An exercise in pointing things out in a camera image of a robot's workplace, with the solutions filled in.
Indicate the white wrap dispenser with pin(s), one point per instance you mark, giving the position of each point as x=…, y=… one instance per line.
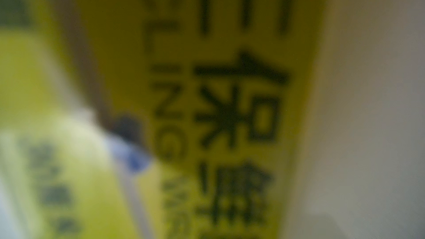
x=212, y=119

